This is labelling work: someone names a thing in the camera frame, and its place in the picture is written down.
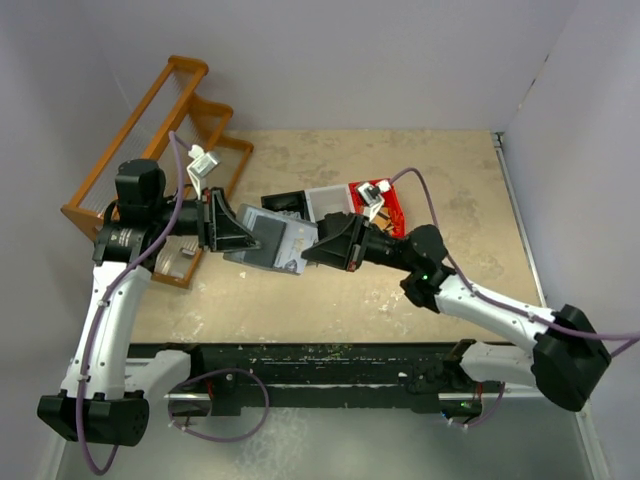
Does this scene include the white plastic bin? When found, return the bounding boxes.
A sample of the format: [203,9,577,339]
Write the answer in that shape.
[305,184,353,223]

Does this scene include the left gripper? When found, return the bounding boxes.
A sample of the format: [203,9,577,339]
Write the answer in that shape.
[150,185,263,251]

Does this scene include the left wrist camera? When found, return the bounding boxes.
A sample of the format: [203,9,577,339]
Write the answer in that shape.
[187,144,219,199]

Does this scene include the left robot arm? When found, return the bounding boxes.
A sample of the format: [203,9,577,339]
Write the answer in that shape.
[37,159,258,447]

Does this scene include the red plastic bin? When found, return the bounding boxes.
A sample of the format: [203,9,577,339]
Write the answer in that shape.
[348,182,405,238]

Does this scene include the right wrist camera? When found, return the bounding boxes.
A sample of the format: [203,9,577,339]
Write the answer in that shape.
[356,179,391,221]

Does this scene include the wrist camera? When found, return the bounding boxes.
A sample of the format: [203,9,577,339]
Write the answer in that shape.
[356,179,391,221]
[187,144,219,199]

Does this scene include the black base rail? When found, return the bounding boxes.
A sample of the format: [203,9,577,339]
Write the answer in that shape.
[124,342,501,416]

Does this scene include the grey card holder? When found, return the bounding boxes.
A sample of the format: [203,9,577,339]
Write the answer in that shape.
[223,204,306,273]

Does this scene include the gold cards in red bin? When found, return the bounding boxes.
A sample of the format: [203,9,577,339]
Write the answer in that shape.
[373,207,405,238]

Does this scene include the white VIP card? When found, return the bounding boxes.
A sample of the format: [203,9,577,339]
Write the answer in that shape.
[273,219,318,275]

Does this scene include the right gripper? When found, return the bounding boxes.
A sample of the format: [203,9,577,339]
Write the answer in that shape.
[303,211,418,272]

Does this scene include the orange wooden rack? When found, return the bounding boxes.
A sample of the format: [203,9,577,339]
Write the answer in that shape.
[61,56,253,288]

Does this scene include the black plastic bin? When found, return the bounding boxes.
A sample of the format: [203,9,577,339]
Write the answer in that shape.
[261,190,310,220]

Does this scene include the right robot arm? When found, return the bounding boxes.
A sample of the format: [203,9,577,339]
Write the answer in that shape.
[302,213,611,412]

